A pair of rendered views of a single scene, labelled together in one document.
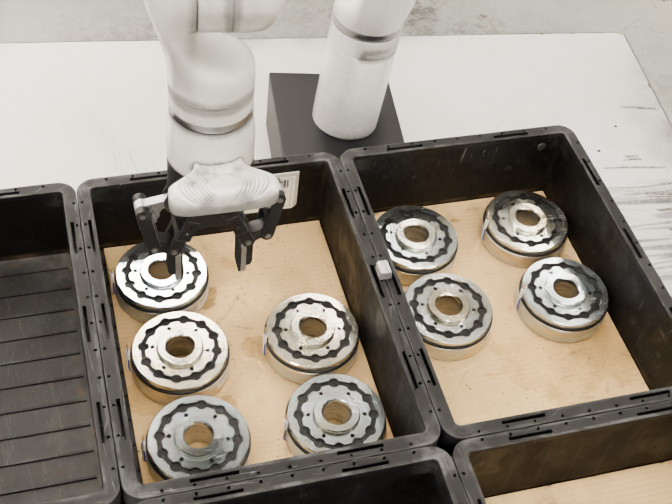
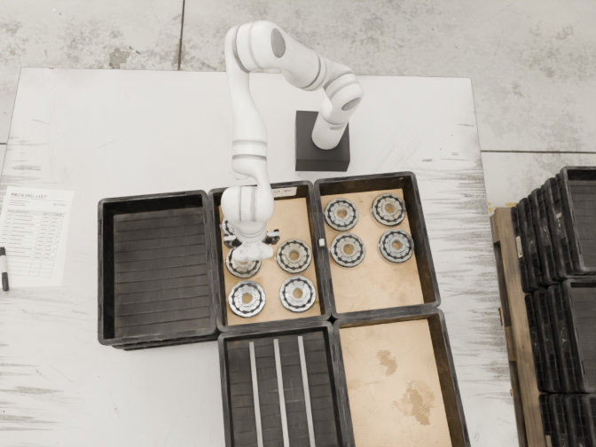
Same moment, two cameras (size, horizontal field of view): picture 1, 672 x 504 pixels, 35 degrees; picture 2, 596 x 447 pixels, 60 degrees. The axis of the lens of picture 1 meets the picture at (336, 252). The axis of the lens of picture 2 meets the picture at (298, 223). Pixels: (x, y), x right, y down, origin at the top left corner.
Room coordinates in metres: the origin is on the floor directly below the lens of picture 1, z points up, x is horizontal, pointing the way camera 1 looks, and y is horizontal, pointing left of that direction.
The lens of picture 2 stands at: (0.33, -0.02, 2.28)
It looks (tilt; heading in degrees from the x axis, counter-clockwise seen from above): 72 degrees down; 5
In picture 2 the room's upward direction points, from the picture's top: 10 degrees clockwise
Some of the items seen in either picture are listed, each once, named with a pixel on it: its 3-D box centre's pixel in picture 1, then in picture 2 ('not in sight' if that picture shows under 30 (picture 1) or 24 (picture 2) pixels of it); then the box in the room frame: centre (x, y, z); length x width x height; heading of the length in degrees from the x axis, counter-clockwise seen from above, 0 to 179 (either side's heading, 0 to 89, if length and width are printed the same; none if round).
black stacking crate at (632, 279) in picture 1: (504, 296); (371, 247); (0.78, -0.20, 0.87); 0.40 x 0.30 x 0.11; 21
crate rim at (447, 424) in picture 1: (514, 267); (374, 241); (0.78, -0.20, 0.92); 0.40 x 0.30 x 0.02; 21
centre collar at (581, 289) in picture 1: (565, 289); (396, 245); (0.81, -0.27, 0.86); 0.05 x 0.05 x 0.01
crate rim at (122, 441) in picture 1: (245, 307); (267, 253); (0.67, 0.08, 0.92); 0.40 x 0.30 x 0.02; 21
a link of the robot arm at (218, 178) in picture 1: (215, 140); (251, 232); (0.64, 0.11, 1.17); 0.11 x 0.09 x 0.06; 21
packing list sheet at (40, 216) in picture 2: not in sight; (30, 235); (0.58, 0.83, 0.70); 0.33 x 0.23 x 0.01; 15
